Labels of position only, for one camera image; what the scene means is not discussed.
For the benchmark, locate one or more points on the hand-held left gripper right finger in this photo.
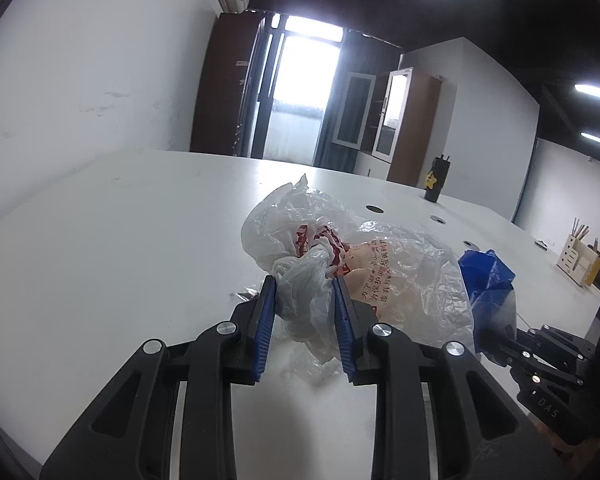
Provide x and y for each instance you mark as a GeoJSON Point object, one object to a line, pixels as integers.
{"type": "Point", "coordinates": [343, 330]}

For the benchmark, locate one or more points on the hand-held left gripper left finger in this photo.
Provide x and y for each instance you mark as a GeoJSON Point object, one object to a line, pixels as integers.
{"type": "Point", "coordinates": [266, 330]}

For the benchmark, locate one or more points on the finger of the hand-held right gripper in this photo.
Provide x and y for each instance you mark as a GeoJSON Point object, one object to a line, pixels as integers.
{"type": "Point", "coordinates": [500, 346]}

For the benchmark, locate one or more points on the blue plastic bag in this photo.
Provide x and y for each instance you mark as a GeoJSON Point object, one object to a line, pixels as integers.
{"type": "Point", "coordinates": [485, 280]}

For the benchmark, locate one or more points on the translucent red-printed plastic bag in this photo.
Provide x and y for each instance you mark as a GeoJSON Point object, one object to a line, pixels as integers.
{"type": "Point", "coordinates": [405, 280]}

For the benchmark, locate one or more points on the clear plastic wrapper scrap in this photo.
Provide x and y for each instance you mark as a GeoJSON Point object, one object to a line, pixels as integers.
{"type": "Point", "coordinates": [246, 294]}

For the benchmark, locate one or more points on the white holder with utensils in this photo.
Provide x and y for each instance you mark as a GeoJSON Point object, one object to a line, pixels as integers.
{"type": "Point", "coordinates": [577, 260]}

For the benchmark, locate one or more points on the black tumbler with star charm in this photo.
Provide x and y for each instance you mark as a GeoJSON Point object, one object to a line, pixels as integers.
{"type": "Point", "coordinates": [436, 182]}

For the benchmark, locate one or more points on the brown glass-door cabinet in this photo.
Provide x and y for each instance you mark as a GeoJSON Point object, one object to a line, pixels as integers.
{"type": "Point", "coordinates": [405, 120]}

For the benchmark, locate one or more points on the glass balcony door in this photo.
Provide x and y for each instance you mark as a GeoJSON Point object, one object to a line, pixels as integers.
{"type": "Point", "coordinates": [295, 90]}

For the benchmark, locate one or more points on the dark brown tall cabinet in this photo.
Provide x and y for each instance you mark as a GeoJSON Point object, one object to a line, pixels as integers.
{"type": "Point", "coordinates": [222, 85]}

